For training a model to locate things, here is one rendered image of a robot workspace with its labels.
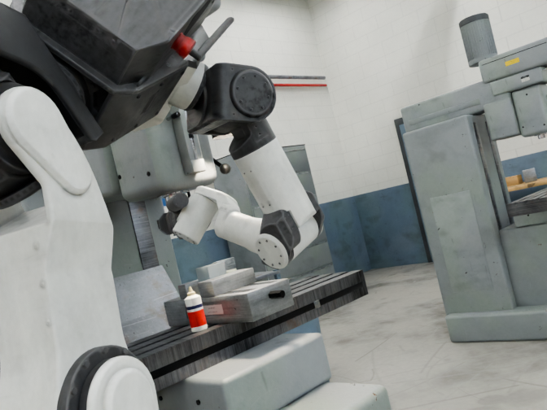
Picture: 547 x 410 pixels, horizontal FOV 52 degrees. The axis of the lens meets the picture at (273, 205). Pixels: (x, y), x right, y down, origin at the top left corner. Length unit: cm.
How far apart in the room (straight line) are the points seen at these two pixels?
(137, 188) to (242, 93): 57
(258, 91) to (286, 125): 734
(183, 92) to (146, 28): 21
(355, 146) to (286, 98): 140
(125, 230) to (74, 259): 111
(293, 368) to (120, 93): 81
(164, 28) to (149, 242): 115
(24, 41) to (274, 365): 88
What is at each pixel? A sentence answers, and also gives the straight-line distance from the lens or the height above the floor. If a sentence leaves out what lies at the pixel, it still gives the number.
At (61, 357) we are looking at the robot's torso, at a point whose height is 109.
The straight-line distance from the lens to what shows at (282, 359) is 136.
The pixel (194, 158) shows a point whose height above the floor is 137.
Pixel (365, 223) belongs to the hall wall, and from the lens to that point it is 910.
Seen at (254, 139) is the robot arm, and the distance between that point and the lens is 101.
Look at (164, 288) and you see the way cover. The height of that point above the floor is 105.
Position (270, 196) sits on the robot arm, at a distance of 103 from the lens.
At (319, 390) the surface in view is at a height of 76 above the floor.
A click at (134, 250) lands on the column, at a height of 118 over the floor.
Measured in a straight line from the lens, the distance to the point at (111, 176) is 154.
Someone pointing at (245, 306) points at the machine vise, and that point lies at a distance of 136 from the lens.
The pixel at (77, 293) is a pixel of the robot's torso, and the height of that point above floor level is 115.
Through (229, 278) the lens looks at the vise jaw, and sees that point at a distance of 147.
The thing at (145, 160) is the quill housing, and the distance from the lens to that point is 142.
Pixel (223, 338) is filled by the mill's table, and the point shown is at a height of 93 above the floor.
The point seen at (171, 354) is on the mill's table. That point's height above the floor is 94.
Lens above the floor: 119
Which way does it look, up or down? 1 degrees up
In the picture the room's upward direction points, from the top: 13 degrees counter-clockwise
